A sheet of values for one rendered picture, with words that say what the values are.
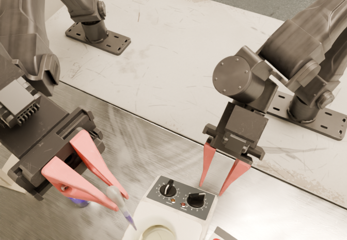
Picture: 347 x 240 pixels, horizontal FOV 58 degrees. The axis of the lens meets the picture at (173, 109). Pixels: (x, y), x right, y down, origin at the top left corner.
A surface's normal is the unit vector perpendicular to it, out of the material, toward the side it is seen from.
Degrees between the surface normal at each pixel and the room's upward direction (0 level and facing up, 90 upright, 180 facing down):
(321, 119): 0
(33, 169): 1
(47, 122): 1
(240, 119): 37
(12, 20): 17
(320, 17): 32
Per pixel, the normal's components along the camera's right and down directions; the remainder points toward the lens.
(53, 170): 0.24, -0.35
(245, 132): -0.19, 0.03
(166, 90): -0.06, -0.57
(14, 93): 0.42, -0.17
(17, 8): -0.03, -0.30
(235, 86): -0.57, -0.16
